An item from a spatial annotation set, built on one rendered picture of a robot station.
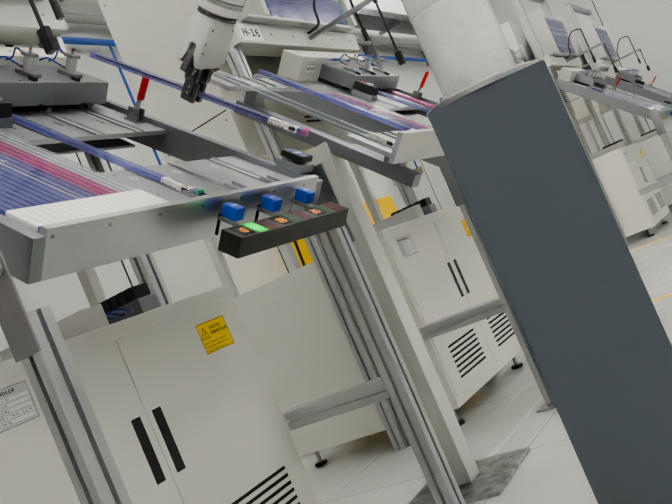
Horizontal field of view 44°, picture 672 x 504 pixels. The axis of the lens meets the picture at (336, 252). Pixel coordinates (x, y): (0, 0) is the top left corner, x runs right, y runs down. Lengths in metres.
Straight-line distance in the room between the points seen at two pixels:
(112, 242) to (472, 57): 0.58
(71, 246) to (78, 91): 0.74
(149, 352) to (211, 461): 0.23
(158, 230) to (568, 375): 0.63
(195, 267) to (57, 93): 2.58
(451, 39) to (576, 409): 0.57
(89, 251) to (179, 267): 3.05
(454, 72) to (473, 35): 0.06
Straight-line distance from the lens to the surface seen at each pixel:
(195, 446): 1.59
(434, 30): 1.28
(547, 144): 1.22
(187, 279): 4.20
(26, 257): 1.09
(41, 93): 1.76
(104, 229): 1.16
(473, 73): 1.26
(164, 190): 1.38
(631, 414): 1.26
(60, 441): 1.07
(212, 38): 1.58
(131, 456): 1.49
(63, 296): 3.68
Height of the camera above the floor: 0.52
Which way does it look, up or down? 2 degrees up
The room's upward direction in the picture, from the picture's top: 23 degrees counter-clockwise
